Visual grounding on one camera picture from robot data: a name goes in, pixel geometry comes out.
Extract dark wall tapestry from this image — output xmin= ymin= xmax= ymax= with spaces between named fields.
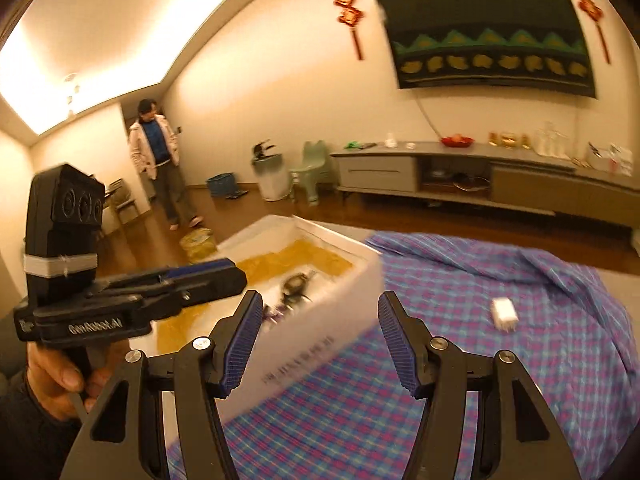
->
xmin=371 ymin=0 xmax=598 ymax=98

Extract amber glass set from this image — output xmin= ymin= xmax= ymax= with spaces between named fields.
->
xmin=487 ymin=131 xmax=532 ymax=151

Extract green child chair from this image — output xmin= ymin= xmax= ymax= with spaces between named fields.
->
xmin=290 ymin=140 xmax=333 ymax=207

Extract wooden chair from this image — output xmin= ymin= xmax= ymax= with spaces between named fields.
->
xmin=102 ymin=178 xmax=143 ymax=226

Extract clear glass cups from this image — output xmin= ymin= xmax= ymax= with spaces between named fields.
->
xmin=535 ymin=122 xmax=571 ymax=158

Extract black eyeglasses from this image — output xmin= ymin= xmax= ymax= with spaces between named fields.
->
xmin=280 ymin=270 xmax=317 ymax=308

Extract white trash bin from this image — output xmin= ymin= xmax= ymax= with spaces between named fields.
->
xmin=251 ymin=139 xmax=291 ymax=202

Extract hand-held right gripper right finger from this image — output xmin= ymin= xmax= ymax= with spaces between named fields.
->
xmin=377 ymin=291 xmax=583 ymax=480

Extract person's left hand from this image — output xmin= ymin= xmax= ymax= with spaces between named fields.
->
xmin=27 ymin=342 xmax=131 ymax=421

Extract plaid cloth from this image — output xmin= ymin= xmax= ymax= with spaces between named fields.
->
xmin=165 ymin=231 xmax=636 ymax=480

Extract blue plastic basket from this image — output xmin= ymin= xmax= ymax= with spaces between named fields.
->
xmin=206 ymin=172 xmax=238 ymax=197

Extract white storage box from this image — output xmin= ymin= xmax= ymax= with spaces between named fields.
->
xmin=585 ymin=142 xmax=633 ymax=177

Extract wall cable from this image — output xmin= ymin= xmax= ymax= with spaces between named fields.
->
xmin=412 ymin=95 xmax=443 ymax=138

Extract white foam box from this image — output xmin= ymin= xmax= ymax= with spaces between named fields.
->
xmin=150 ymin=214 xmax=383 ymax=423

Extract person's left forearm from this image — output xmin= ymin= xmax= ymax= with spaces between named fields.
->
xmin=0 ymin=370 xmax=83 ymax=480

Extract silver purple toy figure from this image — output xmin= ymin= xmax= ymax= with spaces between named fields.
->
xmin=262 ymin=302 xmax=293 ymax=326

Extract red knot ornament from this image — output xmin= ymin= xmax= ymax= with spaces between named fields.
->
xmin=557 ymin=0 xmax=612 ymax=65
xmin=325 ymin=0 xmax=365 ymax=61

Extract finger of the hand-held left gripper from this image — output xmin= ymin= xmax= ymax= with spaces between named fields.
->
xmin=97 ymin=258 xmax=236 ymax=291
xmin=107 ymin=266 xmax=248 ymax=321

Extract grey tv cabinet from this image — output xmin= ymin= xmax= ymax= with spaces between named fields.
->
xmin=330 ymin=141 xmax=640 ymax=231

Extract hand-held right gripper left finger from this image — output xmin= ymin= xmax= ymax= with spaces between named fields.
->
xmin=59 ymin=290 xmax=264 ymax=480

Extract white charger plug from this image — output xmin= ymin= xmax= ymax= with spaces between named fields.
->
xmin=491 ymin=297 xmax=519 ymax=333

